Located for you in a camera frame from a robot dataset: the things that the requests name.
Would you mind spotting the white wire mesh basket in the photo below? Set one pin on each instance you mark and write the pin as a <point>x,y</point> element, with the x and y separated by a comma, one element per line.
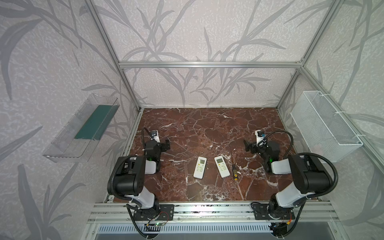
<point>323,128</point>

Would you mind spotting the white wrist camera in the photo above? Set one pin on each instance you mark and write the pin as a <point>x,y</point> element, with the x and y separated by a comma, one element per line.
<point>260,135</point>
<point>154,135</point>

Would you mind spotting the aluminium mounting rail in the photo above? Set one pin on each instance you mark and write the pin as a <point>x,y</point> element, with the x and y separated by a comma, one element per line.
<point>213,212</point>

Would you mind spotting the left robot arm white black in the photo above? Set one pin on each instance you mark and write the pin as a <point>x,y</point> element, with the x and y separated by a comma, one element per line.
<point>127,180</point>

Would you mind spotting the clear plastic wall bin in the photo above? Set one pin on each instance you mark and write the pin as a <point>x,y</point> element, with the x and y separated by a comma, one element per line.
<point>79,138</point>

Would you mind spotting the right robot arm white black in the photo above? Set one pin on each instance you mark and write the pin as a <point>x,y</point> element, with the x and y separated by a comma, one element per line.
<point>313,175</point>

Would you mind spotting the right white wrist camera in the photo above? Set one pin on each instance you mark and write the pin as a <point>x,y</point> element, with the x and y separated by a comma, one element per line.
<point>260,135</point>

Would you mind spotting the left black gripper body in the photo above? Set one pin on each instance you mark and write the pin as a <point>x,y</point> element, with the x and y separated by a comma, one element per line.
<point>160,145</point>

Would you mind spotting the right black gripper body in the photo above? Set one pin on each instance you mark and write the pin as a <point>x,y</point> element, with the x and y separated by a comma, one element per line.
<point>254,147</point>

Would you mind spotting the black yellow screwdriver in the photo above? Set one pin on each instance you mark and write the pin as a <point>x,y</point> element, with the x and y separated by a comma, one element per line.
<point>234,169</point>

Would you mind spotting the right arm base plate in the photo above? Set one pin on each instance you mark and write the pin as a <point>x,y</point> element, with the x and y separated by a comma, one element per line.
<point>269,212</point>

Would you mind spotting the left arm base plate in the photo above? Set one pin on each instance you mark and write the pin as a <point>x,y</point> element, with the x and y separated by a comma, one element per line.
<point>162,212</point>

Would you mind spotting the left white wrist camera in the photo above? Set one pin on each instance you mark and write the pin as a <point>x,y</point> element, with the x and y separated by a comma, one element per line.
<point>154,135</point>

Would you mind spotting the white remote control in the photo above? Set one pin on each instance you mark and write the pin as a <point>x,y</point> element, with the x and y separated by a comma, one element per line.
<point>222,167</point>
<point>200,168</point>

